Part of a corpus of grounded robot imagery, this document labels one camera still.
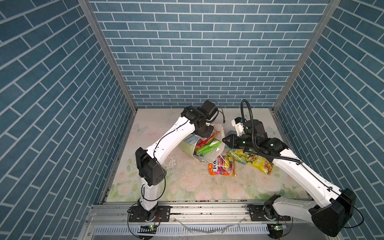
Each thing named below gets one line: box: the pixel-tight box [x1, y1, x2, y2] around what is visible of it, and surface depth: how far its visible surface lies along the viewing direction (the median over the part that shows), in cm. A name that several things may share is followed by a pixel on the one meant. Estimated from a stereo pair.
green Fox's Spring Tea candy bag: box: [226, 148, 248, 165], surface depth 93 cm
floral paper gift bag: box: [178, 123, 226, 163], surface depth 82 cm
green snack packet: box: [194, 138, 222, 155], surface depth 85 cm
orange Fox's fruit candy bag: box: [208, 155, 237, 177], surface depth 88 cm
